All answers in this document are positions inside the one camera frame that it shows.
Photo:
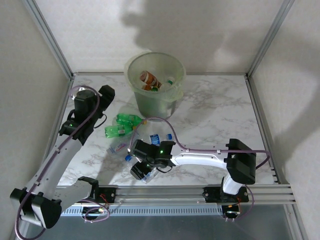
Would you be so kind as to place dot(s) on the small bottle dark blue label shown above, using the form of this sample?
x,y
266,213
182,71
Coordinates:
x,y
155,140

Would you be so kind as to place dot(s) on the clear bottle blue label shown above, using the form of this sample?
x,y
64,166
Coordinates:
x,y
128,157

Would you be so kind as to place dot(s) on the clear bottle pink label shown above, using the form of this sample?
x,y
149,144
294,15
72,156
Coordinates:
x,y
117,148

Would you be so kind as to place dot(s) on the green bottle yellow cap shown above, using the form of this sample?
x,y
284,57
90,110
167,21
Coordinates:
x,y
127,119

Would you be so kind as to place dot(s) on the green bottle with paper label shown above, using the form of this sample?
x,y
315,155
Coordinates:
x,y
115,131

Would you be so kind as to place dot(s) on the brown tea bottle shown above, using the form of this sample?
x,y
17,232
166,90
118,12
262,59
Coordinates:
x,y
150,77

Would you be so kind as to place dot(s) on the clear bottle green label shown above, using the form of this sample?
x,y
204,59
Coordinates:
x,y
167,85

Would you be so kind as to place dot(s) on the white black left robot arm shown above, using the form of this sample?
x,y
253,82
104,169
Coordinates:
x,y
57,160

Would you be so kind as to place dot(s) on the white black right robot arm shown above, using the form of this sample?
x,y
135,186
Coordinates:
x,y
200,158

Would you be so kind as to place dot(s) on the translucent green bucket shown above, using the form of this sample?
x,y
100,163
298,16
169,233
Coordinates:
x,y
155,110

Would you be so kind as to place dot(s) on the small lit circuit board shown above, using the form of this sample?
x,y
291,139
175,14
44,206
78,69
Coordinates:
x,y
231,212
100,210

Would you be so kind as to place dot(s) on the grey metal lower panel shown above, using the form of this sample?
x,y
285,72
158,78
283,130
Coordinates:
x,y
162,228

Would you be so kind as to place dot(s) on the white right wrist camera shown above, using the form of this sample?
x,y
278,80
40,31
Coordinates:
x,y
130,151

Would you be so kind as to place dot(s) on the aluminium front mounting rail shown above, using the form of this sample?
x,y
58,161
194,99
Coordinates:
x,y
162,193

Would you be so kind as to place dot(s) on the aluminium frame post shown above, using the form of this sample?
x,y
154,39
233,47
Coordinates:
x,y
11,236
47,37
297,225
270,37

